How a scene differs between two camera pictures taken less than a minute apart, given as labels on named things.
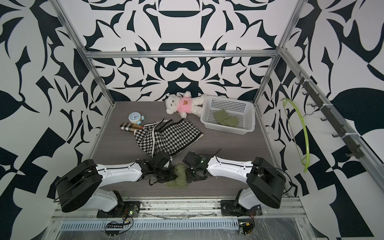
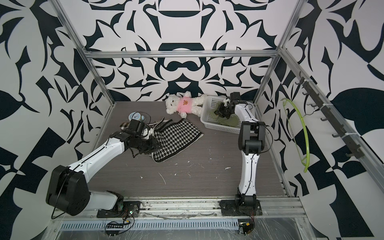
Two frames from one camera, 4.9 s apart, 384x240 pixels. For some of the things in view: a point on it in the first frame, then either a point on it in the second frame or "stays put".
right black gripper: (190, 179) to (220, 110)
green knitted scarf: (224, 118) stays put
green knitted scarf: (181, 180) to (220, 119)
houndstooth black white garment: (168, 136) stays put
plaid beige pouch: (130, 127) stays put
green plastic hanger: (307, 156) stays put
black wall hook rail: (355, 150) stays put
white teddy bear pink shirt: (184, 105) stays put
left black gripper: (172, 175) to (154, 146)
